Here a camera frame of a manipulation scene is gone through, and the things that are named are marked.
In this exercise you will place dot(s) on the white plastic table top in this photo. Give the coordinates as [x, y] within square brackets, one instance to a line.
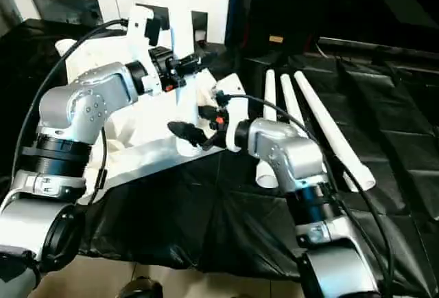
[154, 123]

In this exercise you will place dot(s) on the white plastic table leg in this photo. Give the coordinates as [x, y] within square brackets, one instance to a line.
[270, 99]
[181, 20]
[326, 123]
[291, 102]

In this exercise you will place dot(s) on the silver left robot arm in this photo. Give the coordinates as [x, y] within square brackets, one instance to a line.
[85, 105]

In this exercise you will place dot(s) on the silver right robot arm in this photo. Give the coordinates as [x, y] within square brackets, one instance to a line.
[284, 154]

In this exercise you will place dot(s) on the black plastic mat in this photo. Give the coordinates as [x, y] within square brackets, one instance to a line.
[205, 208]

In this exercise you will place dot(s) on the small tan label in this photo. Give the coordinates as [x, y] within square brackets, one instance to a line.
[276, 39]

